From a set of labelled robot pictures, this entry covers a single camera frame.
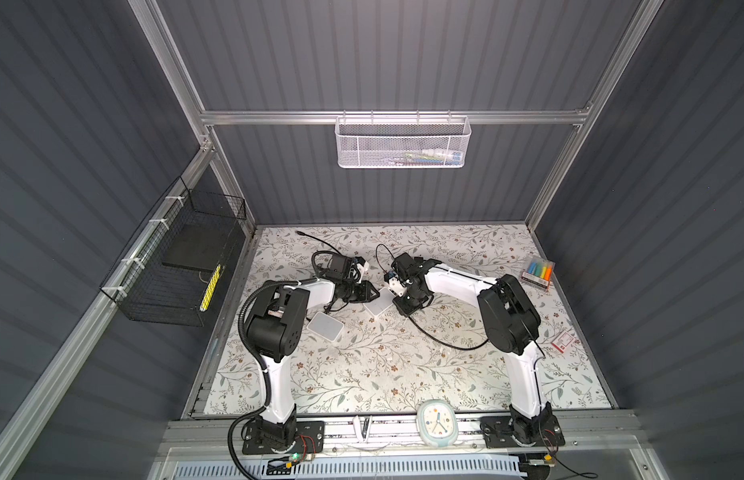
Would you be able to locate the black wire wall basket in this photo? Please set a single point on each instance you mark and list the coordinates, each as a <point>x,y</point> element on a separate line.
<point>164,279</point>

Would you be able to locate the floral patterned table mat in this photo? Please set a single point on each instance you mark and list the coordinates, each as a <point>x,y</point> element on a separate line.
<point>392,363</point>

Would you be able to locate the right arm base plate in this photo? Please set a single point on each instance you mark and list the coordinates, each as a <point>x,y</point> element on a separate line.
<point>508,431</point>

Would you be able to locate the mint green alarm clock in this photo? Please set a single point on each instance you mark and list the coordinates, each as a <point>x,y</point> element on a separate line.
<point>436,423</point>

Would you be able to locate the pack of coloured markers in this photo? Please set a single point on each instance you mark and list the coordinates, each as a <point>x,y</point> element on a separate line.
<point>538,272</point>

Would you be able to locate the yellow black striped marker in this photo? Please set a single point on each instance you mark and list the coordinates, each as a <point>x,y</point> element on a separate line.
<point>210,289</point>

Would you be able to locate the white wire mesh basket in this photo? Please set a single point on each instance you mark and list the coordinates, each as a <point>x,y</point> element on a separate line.
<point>402,141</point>

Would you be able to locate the white ventilated cable duct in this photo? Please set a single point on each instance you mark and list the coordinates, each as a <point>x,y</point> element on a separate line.
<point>390,467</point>

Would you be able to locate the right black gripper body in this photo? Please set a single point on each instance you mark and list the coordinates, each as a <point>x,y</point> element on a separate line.
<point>408,302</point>

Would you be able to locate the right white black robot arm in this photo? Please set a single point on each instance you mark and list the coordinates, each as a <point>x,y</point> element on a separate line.
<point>511,323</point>

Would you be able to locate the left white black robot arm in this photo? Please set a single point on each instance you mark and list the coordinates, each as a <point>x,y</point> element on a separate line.
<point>270,325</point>

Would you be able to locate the small red white card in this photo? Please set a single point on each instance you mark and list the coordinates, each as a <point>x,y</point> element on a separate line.
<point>564,341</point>

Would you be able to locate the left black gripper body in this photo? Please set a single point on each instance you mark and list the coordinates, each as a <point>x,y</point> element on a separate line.
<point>358,292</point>

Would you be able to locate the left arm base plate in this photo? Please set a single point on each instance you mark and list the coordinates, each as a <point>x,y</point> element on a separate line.
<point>261,437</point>

